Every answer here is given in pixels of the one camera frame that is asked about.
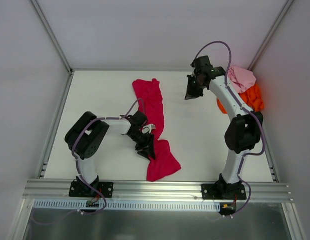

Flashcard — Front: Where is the magenta t shirt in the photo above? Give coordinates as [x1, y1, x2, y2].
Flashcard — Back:
[132, 78, 181, 182]

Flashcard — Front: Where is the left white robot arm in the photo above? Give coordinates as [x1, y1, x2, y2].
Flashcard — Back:
[65, 110, 155, 198]

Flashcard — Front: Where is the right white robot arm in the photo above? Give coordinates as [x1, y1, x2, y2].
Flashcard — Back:
[185, 56, 263, 200]

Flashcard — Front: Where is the pink t shirt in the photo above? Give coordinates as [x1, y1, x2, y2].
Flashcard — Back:
[228, 66, 256, 94]

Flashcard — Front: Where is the orange t shirt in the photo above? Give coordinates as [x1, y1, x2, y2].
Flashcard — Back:
[232, 82, 264, 112]

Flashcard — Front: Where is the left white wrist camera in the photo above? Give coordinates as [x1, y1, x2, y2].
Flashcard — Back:
[142, 123, 156, 133]

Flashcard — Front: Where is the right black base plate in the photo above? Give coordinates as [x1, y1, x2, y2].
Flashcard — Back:
[201, 182, 247, 200]

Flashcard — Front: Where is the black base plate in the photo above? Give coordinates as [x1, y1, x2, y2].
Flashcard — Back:
[201, 182, 247, 200]
[68, 179, 114, 198]

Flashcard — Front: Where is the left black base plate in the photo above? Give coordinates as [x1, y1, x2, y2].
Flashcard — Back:
[68, 179, 114, 198]

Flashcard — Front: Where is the right aluminium frame post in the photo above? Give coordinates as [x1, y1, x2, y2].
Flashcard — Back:
[248, 0, 295, 71]

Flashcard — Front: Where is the aluminium frame post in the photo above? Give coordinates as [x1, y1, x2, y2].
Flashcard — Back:
[29, 0, 73, 75]
[248, 0, 295, 71]

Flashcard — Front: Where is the aluminium mounting rail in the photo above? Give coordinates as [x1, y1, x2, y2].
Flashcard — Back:
[22, 178, 293, 203]

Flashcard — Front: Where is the white slotted cable duct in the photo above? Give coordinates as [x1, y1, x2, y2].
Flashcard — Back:
[34, 199, 220, 212]

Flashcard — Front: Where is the left aluminium frame post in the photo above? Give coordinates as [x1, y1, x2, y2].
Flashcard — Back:
[29, 0, 73, 75]

